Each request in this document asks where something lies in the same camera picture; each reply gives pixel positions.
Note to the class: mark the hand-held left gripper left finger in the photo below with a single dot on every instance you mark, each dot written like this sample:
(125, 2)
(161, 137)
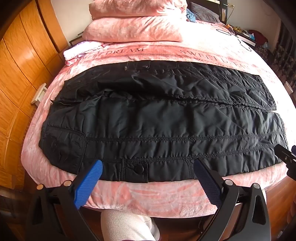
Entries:
(89, 183)

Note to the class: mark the dark patterned cloth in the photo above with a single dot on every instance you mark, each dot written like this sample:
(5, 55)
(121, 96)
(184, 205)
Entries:
(282, 53)

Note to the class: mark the wooden wardrobe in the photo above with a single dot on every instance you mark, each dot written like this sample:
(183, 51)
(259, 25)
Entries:
(23, 58)

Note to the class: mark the cluttered bedside table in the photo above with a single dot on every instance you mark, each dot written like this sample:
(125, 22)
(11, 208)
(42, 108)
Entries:
(252, 37)

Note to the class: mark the white plastic block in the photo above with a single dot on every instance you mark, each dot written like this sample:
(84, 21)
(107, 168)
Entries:
(39, 95)

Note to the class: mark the black quilted pants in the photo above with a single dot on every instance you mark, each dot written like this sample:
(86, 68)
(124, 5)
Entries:
(150, 120)

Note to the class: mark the pink printed blanket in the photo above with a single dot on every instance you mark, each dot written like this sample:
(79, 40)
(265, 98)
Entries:
(161, 199)

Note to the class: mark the white folded towel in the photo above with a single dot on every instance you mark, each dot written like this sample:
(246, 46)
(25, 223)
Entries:
(76, 51)

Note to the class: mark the blue cloth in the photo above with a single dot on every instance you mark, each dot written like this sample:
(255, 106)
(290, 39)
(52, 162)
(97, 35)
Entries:
(190, 15)

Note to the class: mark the dark grey pillow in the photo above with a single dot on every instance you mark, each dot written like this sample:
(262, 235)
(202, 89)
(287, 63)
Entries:
(204, 12)

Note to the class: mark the pink pillow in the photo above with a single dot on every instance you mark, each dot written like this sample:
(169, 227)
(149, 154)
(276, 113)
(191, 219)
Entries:
(138, 8)
(134, 29)

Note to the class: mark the dark bed headboard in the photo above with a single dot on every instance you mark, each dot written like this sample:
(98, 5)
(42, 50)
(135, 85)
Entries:
(223, 10)

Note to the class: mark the person's white trouser leg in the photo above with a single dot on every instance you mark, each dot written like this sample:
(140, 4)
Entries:
(129, 223)

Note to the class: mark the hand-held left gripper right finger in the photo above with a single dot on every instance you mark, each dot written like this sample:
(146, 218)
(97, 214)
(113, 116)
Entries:
(207, 183)

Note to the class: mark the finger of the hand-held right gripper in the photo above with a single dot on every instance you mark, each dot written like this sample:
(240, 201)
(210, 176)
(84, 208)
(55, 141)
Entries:
(284, 153)

